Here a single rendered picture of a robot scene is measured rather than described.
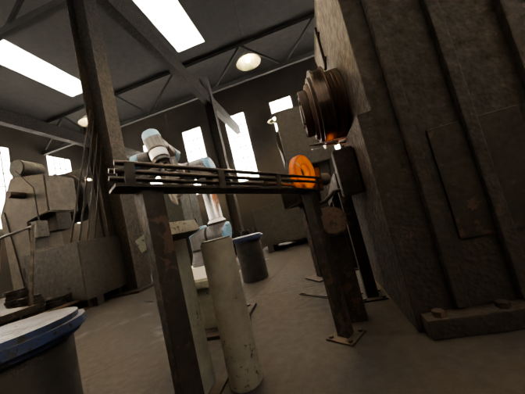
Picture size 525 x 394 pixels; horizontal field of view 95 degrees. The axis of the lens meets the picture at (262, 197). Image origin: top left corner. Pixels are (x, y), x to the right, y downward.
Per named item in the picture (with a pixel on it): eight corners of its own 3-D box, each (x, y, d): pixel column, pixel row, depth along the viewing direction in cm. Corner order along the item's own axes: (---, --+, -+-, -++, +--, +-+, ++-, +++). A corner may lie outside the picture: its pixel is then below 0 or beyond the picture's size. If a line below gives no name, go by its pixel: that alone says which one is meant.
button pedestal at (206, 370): (233, 369, 96) (201, 217, 101) (207, 421, 72) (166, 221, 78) (198, 373, 99) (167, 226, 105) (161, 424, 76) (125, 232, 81)
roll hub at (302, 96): (316, 141, 162) (305, 102, 164) (316, 127, 134) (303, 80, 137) (307, 143, 163) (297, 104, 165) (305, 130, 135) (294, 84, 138)
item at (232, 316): (266, 368, 91) (235, 234, 96) (258, 392, 79) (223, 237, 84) (237, 371, 94) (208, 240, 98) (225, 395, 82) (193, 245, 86)
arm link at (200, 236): (197, 248, 157) (192, 229, 159) (216, 244, 155) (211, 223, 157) (188, 252, 145) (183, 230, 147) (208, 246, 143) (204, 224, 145)
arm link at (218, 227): (214, 243, 156) (193, 162, 158) (235, 238, 154) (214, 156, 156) (207, 247, 144) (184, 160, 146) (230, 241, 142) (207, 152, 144)
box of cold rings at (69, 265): (113, 288, 422) (105, 239, 429) (158, 278, 400) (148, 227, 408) (31, 320, 302) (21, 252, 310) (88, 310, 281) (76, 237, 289)
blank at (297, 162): (314, 195, 104) (308, 197, 107) (317, 166, 112) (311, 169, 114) (292, 177, 96) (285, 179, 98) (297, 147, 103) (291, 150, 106)
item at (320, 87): (333, 152, 168) (316, 90, 172) (341, 133, 122) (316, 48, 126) (324, 155, 169) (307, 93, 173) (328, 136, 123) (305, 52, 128)
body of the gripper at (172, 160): (185, 175, 96) (174, 152, 99) (163, 180, 91) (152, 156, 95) (183, 185, 102) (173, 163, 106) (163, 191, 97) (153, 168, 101)
